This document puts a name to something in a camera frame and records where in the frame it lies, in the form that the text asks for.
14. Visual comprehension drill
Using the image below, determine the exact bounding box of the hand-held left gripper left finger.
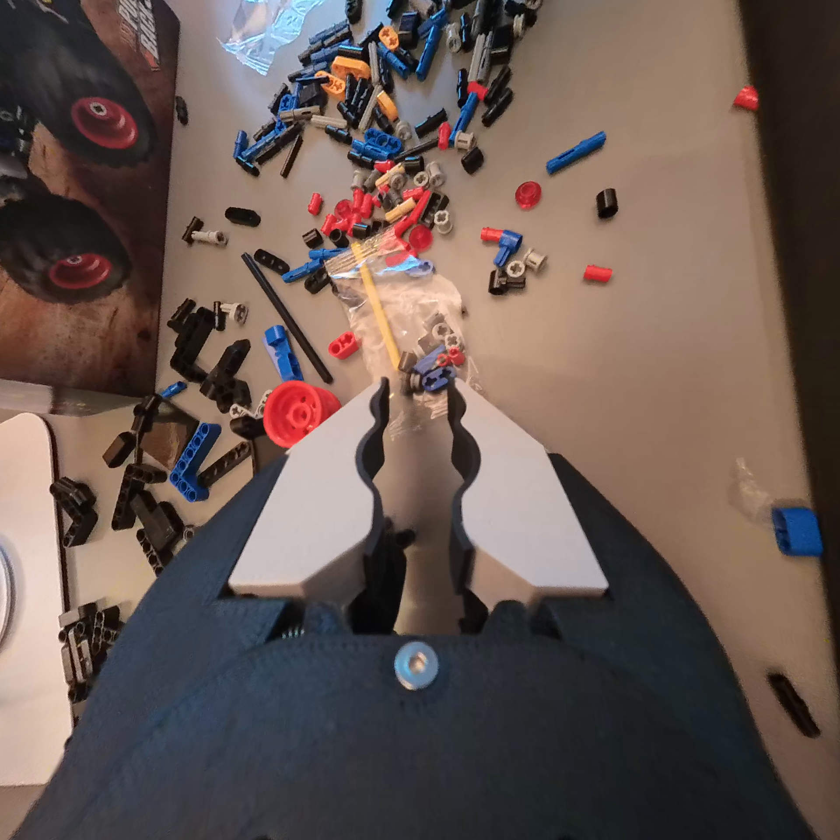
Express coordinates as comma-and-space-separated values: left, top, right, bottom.
227, 379, 392, 599

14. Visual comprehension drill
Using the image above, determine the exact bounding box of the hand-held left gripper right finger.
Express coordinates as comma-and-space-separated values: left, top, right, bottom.
448, 379, 610, 601

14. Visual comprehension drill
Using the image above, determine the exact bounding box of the small clear plastic bag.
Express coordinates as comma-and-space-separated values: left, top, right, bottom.
331, 252, 483, 434

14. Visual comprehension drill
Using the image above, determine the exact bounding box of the grey desk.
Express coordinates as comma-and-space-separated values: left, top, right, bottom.
46, 0, 828, 788

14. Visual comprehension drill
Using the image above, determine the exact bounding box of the red wheel rim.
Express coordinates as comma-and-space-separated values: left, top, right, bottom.
264, 382, 342, 449

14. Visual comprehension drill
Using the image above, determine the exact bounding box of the blue large L beam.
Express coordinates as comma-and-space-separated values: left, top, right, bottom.
169, 423, 222, 503

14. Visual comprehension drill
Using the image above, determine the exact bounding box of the black square tile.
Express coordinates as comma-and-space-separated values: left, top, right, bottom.
134, 400, 198, 463

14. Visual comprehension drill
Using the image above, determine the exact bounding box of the blue narrow panel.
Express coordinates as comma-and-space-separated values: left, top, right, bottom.
264, 326, 306, 382

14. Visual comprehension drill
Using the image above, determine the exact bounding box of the long black axle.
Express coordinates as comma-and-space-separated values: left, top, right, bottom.
241, 252, 333, 385

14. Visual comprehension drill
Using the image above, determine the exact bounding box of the clear plastic scrap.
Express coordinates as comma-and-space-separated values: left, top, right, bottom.
731, 459, 778, 526

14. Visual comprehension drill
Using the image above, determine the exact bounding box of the long yellow axle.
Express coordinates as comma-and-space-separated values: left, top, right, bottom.
351, 243, 403, 370

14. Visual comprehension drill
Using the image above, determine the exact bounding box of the blue small block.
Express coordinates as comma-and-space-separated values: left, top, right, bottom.
771, 507, 824, 559

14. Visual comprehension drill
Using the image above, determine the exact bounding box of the book stand with white base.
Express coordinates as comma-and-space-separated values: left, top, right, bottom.
0, 413, 73, 785

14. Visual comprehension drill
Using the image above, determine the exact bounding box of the black pin connector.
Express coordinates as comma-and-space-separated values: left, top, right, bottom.
768, 672, 821, 739

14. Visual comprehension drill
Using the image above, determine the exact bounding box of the monster truck toy set box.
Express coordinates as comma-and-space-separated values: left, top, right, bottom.
0, 0, 181, 398

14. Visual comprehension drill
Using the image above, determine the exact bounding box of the empty clear plastic bag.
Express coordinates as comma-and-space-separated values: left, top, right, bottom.
220, 0, 329, 76

